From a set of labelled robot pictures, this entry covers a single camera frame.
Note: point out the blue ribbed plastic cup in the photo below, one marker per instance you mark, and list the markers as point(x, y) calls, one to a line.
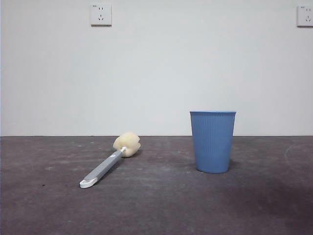
point(212, 144)

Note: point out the white wall socket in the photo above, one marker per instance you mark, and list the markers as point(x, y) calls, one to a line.
point(305, 16)
point(101, 15)

